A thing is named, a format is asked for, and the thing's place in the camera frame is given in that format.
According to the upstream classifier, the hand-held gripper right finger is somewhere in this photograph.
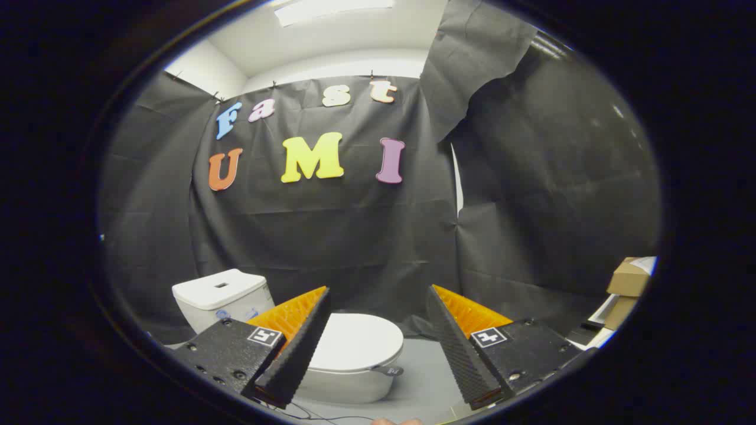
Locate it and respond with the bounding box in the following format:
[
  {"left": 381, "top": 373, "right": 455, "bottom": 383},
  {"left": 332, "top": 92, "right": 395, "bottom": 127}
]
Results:
[{"left": 426, "top": 285, "right": 585, "bottom": 411}]

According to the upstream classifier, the thin black cable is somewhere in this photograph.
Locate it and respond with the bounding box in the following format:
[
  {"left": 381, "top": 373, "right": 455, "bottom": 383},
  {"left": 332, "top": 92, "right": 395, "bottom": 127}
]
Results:
[{"left": 254, "top": 397, "right": 379, "bottom": 423}]

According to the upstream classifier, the black backdrop cloth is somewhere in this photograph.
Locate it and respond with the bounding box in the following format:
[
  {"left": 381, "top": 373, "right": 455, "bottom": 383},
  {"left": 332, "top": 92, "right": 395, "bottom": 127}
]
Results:
[{"left": 99, "top": 0, "right": 661, "bottom": 346}]

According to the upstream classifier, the ceiling light panel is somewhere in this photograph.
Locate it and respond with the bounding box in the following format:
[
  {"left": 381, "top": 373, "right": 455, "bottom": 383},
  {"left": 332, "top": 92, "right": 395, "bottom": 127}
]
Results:
[{"left": 273, "top": 0, "right": 395, "bottom": 28}]

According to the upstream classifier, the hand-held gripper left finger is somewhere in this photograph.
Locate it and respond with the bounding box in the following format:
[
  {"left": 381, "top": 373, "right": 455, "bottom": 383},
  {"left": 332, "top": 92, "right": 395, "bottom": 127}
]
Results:
[{"left": 171, "top": 286, "right": 331, "bottom": 410}]

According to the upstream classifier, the brown cardboard box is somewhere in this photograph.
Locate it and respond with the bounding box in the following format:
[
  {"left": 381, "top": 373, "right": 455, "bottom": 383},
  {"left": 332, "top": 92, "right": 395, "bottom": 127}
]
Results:
[
  {"left": 604, "top": 296, "right": 638, "bottom": 331},
  {"left": 607, "top": 257, "right": 651, "bottom": 298}
]

